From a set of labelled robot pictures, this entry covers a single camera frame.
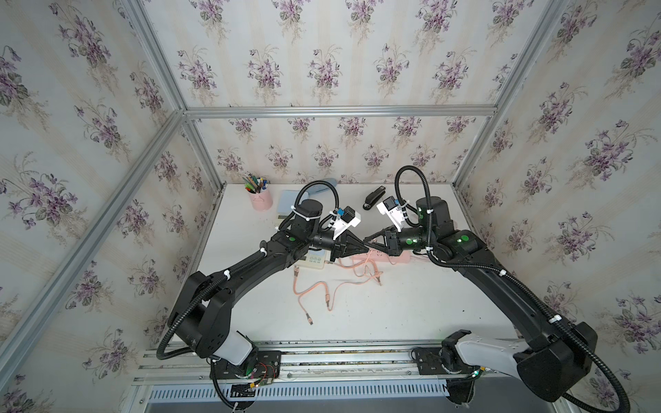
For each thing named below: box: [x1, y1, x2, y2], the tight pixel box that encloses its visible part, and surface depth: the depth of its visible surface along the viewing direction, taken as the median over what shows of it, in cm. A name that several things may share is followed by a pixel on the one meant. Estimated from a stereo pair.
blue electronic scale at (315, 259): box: [297, 248, 327, 270], surface depth 95 cm
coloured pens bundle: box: [241, 171, 271, 194], surface depth 107 cm
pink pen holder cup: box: [245, 185, 273, 212], surface depth 107 cm
